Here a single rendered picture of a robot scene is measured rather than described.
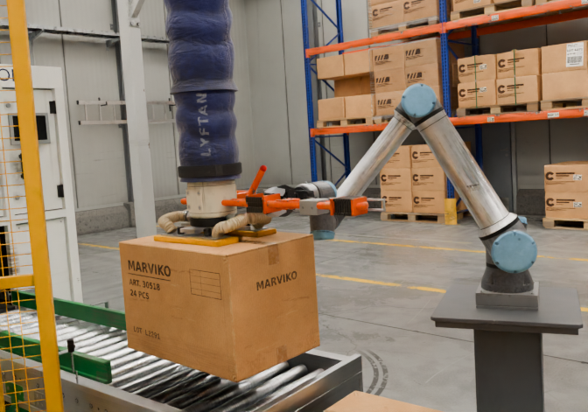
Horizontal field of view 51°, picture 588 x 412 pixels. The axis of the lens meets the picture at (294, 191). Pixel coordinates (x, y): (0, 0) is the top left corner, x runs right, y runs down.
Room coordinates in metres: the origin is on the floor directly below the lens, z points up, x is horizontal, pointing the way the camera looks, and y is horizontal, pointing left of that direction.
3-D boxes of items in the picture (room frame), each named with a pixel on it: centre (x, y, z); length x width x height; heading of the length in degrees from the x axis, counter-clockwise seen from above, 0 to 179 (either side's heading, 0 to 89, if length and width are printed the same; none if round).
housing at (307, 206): (1.91, -0.06, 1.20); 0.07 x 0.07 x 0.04; 49
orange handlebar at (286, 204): (2.18, 0.07, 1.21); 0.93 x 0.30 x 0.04; 49
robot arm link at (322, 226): (2.30, -0.10, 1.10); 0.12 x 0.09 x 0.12; 167
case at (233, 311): (2.20, 0.30, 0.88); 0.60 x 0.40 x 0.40; 47
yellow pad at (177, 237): (2.14, 0.36, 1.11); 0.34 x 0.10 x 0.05; 49
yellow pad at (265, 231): (2.29, 0.23, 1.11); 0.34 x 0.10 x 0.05; 49
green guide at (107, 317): (3.13, 1.04, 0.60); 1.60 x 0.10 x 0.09; 51
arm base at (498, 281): (2.32, -0.79, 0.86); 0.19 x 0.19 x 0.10
